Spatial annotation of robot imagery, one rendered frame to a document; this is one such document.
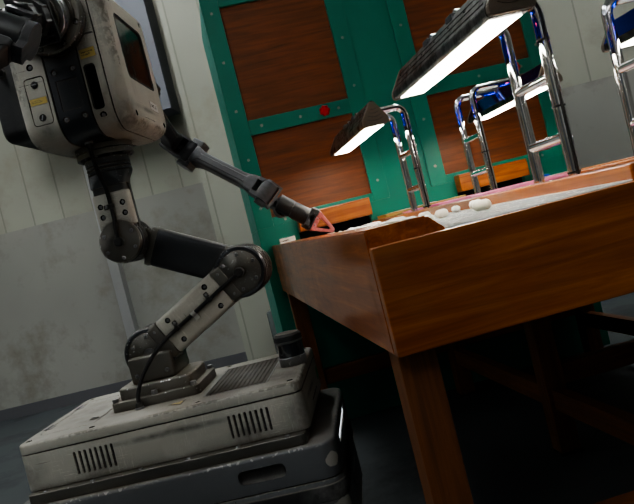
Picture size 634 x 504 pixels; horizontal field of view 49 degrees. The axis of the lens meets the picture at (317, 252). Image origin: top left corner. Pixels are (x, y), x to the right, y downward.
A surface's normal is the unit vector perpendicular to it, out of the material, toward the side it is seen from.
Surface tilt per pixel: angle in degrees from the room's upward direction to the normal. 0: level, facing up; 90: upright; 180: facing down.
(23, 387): 90
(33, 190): 90
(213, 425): 90
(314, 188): 90
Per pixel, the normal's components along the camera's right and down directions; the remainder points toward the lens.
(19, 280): -0.07, 0.05
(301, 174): 0.14, 0.00
